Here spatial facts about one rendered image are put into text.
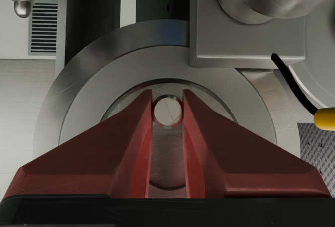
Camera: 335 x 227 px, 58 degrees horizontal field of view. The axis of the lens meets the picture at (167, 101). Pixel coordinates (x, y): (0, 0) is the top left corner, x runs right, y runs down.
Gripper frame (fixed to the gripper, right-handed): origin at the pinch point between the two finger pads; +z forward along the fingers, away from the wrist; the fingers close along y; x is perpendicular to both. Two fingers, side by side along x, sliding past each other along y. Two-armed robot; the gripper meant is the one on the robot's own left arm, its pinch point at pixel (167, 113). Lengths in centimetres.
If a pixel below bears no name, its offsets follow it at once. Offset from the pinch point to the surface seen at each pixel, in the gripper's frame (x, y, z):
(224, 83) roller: 0.9, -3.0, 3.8
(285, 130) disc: 3.5, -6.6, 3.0
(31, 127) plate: 24.1, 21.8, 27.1
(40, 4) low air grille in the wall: 84, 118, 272
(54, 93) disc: 1.7, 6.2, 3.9
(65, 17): -1.4, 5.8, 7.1
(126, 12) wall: 91, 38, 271
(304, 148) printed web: 19.0, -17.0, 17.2
